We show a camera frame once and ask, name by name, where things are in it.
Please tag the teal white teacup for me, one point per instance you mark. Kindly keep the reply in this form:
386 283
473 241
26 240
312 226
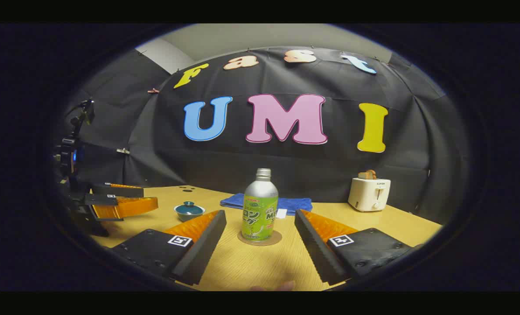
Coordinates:
189 217

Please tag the silver green water bottle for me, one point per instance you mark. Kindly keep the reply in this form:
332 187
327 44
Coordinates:
260 205

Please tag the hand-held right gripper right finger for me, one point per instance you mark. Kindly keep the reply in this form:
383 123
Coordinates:
319 249

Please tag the round brown coaster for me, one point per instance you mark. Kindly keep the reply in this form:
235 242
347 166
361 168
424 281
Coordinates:
277 239

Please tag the black backdrop cloth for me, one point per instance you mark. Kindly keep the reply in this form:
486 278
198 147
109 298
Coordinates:
286 162

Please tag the blue folded towel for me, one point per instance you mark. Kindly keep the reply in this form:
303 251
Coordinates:
294 203

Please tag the silver metal clip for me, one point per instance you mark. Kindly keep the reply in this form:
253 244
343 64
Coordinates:
123 151

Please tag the white toaster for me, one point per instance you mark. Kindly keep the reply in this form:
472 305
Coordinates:
368 194

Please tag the teal teacup lid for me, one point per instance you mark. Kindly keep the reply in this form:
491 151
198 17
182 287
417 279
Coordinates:
189 206

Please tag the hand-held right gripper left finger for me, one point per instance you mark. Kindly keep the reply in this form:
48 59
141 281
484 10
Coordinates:
198 249

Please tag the bread slice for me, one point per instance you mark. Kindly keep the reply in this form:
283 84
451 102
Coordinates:
367 175

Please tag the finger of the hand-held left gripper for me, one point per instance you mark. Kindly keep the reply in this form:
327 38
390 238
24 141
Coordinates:
124 191
128 208

